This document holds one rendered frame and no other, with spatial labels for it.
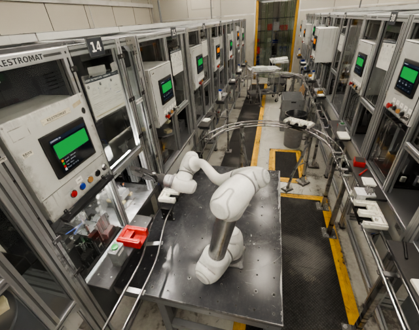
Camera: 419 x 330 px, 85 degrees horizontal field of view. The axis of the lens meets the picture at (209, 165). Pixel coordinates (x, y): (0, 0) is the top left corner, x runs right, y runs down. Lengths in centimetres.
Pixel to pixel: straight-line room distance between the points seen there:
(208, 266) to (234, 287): 28
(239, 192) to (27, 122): 86
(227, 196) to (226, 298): 81
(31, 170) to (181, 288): 106
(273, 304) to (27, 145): 145
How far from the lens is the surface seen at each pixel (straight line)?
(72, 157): 124
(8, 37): 215
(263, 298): 160
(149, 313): 239
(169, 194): 199
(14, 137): 110
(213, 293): 160
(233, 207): 93
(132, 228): 164
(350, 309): 250
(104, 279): 154
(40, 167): 116
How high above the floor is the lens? 209
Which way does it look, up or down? 32 degrees down
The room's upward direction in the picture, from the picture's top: 4 degrees counter-clockwise
